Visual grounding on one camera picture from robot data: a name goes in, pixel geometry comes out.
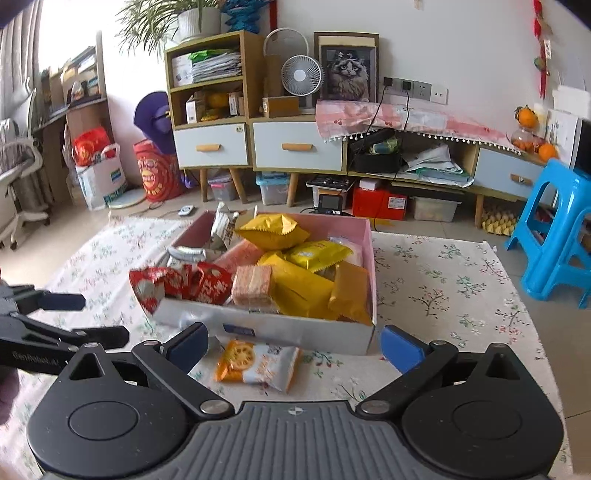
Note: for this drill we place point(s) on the pink cardboard box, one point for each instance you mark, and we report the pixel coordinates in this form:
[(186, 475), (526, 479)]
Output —
[(323, 332)]

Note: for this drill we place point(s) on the white microwave oven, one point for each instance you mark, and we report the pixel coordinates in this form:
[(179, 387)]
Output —
[(582, 143)]

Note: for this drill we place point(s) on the small clear storage box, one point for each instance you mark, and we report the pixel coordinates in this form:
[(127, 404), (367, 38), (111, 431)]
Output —
[(221, 187)]

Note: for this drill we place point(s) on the white plastic container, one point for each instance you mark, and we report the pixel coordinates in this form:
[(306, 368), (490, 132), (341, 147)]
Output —
[(436, 208)]

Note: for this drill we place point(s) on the small brown box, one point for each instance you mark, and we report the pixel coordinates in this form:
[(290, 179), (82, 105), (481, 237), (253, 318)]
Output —
[(235, 104)]

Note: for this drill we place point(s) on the red printed bag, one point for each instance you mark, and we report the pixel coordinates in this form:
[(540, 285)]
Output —
[(157, 173)]

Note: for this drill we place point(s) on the red snack packet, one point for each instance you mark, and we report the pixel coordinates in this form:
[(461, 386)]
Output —
[(207, 284)]

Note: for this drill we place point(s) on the red gift bag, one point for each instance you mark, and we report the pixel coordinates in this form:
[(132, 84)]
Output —
[(90, 147)]

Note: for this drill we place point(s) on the large white fan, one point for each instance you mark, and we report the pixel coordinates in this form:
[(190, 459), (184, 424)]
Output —
[(281, 44)]

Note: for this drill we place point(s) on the small white desk fan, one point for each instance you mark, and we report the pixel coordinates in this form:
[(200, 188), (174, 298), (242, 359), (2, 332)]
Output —
[(302, 76)]

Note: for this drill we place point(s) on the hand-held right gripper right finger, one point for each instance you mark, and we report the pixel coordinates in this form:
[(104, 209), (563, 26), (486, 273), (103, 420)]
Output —
[(401, 348)]

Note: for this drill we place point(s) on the grey wall socket panel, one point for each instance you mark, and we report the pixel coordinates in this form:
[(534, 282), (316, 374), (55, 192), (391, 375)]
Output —
[(418, 87)]

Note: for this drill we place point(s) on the orange and silver snack packet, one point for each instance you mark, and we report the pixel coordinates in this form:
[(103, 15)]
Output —
[(258, 364)]

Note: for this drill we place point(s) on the framed cat picture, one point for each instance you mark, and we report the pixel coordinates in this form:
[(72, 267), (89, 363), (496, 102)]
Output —
[(348, 69)]

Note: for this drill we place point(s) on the white wall socket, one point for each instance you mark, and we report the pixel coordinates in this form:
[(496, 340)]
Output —
[(438, 95)]

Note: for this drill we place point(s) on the blue plastic stool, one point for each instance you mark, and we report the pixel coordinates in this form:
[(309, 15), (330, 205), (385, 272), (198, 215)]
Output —
[(554, 230)]

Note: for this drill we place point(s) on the small pale blue drawer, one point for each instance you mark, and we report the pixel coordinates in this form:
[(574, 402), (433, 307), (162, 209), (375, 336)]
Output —
[(508, 175)]

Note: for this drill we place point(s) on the stack of papers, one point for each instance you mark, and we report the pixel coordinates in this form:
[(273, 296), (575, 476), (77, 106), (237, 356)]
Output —
[(217, 64)]

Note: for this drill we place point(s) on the yellow egg tray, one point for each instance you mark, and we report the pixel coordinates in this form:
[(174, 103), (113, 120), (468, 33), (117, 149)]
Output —
[(501, 221)]

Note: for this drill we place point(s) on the white floral card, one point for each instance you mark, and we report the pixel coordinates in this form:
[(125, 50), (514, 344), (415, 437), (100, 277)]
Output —
[(561, 131)]

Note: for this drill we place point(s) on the orange fruit with leaves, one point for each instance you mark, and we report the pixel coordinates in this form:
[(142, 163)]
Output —
[(527, 117)]

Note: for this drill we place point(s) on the clear packet of orange wafers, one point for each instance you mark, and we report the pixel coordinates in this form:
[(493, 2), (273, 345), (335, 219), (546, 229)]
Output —
[(251, 286)]

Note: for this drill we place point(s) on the wooden bookshelf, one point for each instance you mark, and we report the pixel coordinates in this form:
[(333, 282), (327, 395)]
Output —
[(83, 120)]

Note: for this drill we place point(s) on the pale curtain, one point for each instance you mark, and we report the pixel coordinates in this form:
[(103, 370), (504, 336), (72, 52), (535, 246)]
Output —
[(16, 55)]

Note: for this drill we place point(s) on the white office chair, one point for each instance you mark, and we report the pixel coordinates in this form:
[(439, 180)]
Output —
[(18, 184)]

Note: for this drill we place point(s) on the large golden yellow packet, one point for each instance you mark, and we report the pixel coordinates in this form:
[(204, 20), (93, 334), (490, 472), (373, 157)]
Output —
[(295, 290)]

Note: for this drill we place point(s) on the potted green plant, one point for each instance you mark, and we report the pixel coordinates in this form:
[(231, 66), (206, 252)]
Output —
[(198, 23)]

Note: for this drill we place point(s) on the blue ruffled decoration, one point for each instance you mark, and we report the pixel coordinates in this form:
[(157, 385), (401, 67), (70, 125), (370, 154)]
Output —
[(242, 16)]

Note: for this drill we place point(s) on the white carton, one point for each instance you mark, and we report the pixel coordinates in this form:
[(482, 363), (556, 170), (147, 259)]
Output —
[(182, 69)]

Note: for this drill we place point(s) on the person's left hand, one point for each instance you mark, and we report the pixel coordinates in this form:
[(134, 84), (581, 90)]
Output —
[(8, 394)]

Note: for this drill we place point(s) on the small white box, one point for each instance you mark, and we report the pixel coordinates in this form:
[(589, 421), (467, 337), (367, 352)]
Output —
[(195, 110)]

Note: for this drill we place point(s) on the low wooden cabinet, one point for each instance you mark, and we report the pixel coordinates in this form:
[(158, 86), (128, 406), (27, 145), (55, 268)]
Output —
[(466, 152)]

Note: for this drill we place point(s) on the red cardboard box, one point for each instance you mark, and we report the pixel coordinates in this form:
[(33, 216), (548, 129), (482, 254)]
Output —
[(381, 203)]

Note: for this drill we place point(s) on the brown cardboard box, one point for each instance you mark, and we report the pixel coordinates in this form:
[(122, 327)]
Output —
[(280, 107)]

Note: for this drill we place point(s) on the white round floor base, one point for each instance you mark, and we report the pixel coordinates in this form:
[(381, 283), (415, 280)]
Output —
[(127, 199)]

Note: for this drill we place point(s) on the pink wafer packet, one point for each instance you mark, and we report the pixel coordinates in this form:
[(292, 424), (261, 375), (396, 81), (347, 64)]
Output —
[(240, 256)]

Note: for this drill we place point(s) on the gold foil bar packet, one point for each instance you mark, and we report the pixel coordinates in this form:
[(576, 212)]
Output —
[(351, 293)]

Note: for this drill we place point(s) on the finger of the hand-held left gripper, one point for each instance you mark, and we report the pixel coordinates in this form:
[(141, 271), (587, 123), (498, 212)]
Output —
[(55, 334), (62, 301)]

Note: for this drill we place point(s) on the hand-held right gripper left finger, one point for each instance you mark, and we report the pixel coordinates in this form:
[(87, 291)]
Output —
[(189, 348)]

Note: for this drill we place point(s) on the white nut snack packet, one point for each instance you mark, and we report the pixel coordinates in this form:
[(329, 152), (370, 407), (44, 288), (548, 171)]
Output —
[(184, 254), (224, 226)]

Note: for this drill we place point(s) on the lemon yellow snack packet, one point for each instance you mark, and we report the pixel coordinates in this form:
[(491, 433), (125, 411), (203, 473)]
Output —
[(272, 228)]

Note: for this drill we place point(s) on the white flat device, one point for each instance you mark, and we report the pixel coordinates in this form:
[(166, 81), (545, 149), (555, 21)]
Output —
[(330, 183)]

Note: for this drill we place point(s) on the black case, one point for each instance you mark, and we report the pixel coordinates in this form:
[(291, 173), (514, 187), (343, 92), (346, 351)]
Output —
[(374, 157)]

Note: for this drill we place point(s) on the wooden drawer cabinet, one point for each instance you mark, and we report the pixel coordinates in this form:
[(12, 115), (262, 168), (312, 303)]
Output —
[(300, 170)]

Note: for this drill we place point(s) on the white foam box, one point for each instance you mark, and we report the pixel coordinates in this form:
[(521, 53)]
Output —
[(572, 99)]

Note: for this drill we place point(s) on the black screen device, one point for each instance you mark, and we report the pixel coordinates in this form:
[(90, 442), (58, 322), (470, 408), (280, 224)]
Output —
[(331, 204)]

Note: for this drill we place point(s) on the yellow packet with white label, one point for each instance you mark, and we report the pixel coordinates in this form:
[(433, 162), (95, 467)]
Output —
[(318, 254)]

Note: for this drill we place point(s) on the white shopping bag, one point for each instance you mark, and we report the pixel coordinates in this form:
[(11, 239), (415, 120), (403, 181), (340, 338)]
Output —
[(104, 184)]

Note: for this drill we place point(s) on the pink floral cloth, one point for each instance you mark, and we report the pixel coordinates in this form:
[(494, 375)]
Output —
[(438, 120)]

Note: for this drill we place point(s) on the wide pale blue drawer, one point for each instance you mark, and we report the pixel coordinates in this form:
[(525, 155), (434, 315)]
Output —
[(298, 147)]

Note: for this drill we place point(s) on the pile of folded papers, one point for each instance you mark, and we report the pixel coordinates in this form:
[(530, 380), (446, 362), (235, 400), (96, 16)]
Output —
[(436, 166)]

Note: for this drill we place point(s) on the glass jar of oranges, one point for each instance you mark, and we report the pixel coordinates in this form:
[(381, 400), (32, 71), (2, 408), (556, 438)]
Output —
[(524, 138)]

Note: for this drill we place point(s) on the clear storage box blue lid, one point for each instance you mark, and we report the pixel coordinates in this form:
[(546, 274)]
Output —
[(273, 189)]

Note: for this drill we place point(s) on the clear packet of white crackers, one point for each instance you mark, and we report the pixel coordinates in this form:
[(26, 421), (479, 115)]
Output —
[(346, 244)]

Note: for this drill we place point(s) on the pale blue drawer with lock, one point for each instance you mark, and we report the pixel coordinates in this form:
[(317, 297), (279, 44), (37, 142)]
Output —
[(212, 147)]

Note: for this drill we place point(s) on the purple plush toy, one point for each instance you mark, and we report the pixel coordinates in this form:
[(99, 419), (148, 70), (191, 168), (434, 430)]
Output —
[(154, 117)]

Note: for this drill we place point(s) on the red hanging ornament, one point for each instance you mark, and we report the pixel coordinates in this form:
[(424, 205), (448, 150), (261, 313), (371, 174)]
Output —
[(542, 27)]

